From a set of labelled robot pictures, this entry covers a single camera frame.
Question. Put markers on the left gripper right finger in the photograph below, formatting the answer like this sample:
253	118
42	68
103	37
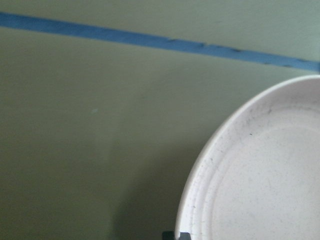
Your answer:
185	236

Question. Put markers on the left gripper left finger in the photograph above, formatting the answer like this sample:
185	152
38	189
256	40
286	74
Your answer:
168	235

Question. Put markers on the pink plate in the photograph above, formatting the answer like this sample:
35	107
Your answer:
258	177

